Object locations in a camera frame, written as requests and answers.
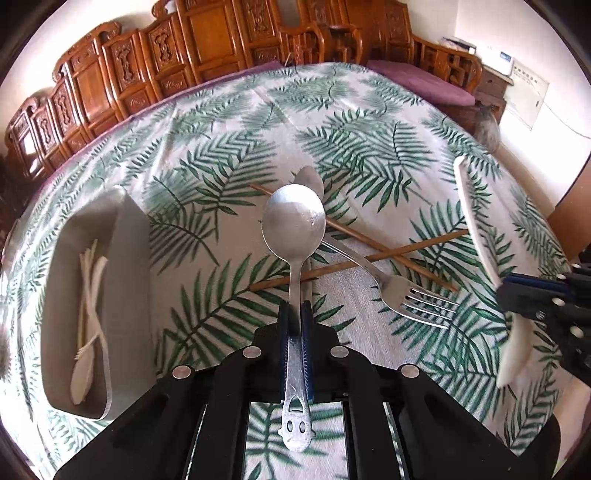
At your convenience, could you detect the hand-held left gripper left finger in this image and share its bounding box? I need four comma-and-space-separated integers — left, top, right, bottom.
53, 301, 293, 480

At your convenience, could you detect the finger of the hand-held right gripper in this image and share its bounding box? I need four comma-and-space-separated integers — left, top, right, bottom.
503, 273, 572, 290
498, 281, 563, 322

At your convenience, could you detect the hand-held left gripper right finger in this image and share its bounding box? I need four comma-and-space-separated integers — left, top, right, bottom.
301, 300, 563, 480

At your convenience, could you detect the wooden chopstick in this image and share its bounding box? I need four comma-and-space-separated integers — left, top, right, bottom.
248, 229, 470, 291
248, 184, 459, 292

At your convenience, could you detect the metal fork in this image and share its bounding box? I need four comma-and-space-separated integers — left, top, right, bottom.
321, 235, 460, 329

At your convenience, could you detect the large metal spoon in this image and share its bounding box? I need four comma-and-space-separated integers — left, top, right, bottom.
262, 184, 328, 452

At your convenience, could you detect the small metal spoon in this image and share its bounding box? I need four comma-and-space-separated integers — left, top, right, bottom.
294, 166, 325, 199

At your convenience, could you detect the white plastic spoon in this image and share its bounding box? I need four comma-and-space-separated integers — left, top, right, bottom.
70, 244, 99, 405

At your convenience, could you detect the grey metal tray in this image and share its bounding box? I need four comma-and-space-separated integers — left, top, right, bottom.
41, 185, 155, 421

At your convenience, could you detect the brown wooden door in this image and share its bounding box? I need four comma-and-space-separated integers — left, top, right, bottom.
549, 152, 591, 260

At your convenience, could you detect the grey plastic bag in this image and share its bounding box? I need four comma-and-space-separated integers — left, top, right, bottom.
471, 102, 502, 154

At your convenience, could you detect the wooden side table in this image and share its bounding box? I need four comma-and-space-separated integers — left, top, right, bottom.
475, 65, 514, 121

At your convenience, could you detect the leaf print tablecloth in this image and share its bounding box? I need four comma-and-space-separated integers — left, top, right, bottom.
0, 62, 573, 480

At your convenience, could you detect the white tabletop device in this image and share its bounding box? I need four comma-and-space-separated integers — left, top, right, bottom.
485, 46, 516, 77

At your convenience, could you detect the purple armchair cushion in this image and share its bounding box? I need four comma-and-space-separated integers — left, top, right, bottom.
367, 60, 476, 106

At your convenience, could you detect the carved wooden armchair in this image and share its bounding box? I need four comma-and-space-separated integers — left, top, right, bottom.
323, 0, 484, 108

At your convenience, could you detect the carved wooden sofa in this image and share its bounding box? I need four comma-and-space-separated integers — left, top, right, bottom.
4, 0, 365, 185

